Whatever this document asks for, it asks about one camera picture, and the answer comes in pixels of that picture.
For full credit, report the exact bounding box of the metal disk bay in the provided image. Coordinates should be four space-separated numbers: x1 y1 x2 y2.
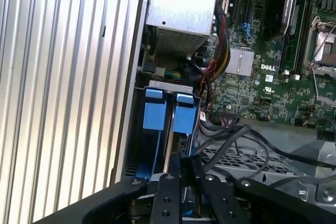
125 79 203 183

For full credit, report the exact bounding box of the hard disk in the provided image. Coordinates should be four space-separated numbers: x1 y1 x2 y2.
136 87 197 183

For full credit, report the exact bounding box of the metal socket cover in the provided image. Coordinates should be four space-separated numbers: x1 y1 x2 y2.
313 65 336 104

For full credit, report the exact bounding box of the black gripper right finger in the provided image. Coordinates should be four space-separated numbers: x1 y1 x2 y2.
193 154 336 224

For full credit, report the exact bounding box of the green motherboard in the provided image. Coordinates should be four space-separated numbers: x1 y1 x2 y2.
194 0 336 133

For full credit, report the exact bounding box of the CPU socket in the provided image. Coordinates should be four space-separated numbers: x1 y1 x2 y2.
304 15 336 77

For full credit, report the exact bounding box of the thin round black cable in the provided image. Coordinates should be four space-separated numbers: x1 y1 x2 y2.
202 140 271 183

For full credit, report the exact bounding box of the thin locking lever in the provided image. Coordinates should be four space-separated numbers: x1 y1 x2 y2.
311 68 322 102

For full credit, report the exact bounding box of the silver finned heat sink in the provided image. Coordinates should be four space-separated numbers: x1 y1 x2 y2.
225 47 255 76

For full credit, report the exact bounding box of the silver power supply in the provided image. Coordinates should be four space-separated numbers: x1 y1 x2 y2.
145 0 220 58

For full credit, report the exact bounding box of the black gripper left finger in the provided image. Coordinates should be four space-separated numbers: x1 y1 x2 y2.
33 153 182 224

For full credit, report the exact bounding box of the red yellow black wire bundle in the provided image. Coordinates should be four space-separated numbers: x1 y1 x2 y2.
202 11 233 109

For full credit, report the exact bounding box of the black PC case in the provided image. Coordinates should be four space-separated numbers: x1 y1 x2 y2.
109 0 336 224

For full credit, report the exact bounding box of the black disk wire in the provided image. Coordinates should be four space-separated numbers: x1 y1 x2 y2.
180 124 336 183

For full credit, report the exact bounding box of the perforated metal drive cage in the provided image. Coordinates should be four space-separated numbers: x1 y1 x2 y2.
194 124 336 224

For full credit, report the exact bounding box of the black graphics card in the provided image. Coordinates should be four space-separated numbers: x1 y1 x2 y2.
262 0 299 42

